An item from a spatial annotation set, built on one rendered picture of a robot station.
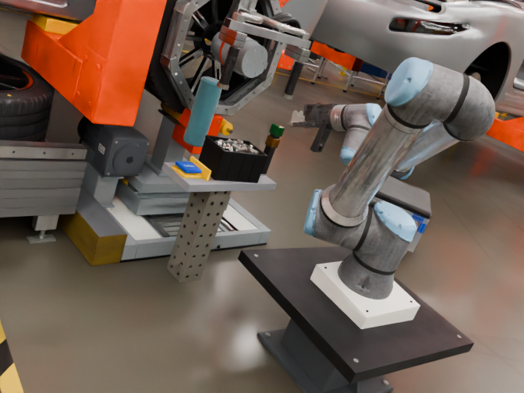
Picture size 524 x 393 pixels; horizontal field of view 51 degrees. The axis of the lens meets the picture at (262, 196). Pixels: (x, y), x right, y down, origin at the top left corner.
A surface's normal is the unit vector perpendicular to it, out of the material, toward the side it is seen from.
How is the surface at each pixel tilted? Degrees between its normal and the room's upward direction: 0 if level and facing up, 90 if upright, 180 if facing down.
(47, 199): 90
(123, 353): 0
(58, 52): 90
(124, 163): 90
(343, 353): 0
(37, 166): 90
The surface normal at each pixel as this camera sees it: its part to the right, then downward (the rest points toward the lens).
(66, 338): 0.33, -0.88
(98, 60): -0.71, 0.03
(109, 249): 0.63, 0.48
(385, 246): -0.10, 0.43
